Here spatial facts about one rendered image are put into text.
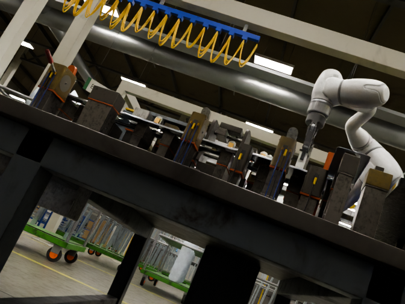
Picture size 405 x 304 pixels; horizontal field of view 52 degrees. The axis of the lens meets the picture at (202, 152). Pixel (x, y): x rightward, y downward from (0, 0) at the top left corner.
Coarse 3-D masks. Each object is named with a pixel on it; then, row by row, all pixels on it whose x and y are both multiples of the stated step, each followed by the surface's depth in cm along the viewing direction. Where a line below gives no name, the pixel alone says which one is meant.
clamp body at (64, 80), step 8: (56, 64) 175; (48, 72) 174; (56, 72) 172; (64, 72) 174; (48, 80) 172; (56, 80) 172; (64, 80) 175; (72, 80) 180; (40, 88) 171; (48, 88) 171; (56, 88) 172; (64, 88) 177; (40, 96) 171; (48, 96) 171; (56, 96) 175; (64, 96) 179; (32, 104) 170; (40, 104) 170; (48, 104) 172; (56, 104) 176; (48, 112) 173; (56, 112) 178
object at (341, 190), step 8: (344, 160) 124; (352, 160) 124; (344, 168) 123; (352, 168) 123; (336, 176) 127; (344, 176) 123; (352, 176) 122; (336, 184) 122; (344, 184) 122; (336, 192) 121; (344, 192) 121; (336, 200) 121; (344, 200) 120; (328, 208) 120; (336, 208) 120; (328, 216) 119; (336, 216) 119
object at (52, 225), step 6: (120, 90) 839; (54, 216) 764; (60, 216) 765; (48, 222) 761; (54, 222) 761; (60, 222) 775; (48, 228) 758; (54, 228) 760; (36, 240) 742; (42, 240) 751
